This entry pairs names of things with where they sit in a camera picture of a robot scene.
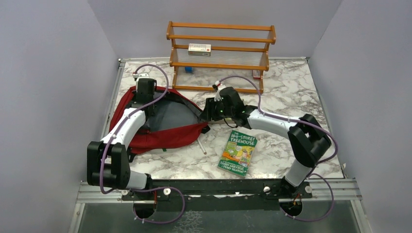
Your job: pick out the red backpack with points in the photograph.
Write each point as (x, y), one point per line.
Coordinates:
(176, 123)

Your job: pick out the small red white eraser box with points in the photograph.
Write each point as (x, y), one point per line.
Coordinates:
(256, 74)

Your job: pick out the brown marker pen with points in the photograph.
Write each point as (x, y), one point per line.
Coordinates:
(201, 146)

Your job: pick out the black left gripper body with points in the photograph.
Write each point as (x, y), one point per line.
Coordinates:
(153, 99)

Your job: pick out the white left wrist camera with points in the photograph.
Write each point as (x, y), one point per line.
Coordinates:
(137, 76)

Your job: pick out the green treehouse book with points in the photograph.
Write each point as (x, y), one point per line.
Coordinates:
(237, 153)

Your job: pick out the blue pencil sharpener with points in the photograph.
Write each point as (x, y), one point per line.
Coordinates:
(188, 69)

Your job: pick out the wooden two-tier shelf rack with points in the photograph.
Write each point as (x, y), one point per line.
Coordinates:
(240, 47)

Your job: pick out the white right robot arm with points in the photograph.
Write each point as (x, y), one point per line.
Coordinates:
(308, 140)

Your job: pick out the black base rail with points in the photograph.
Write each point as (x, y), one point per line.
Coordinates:
(174, 195)

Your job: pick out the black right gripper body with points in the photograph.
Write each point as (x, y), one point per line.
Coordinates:
(219, 111)

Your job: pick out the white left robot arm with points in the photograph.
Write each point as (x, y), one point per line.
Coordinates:
(107, 160)

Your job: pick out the white red box on shelf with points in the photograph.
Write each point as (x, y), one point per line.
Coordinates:
(199, 49)

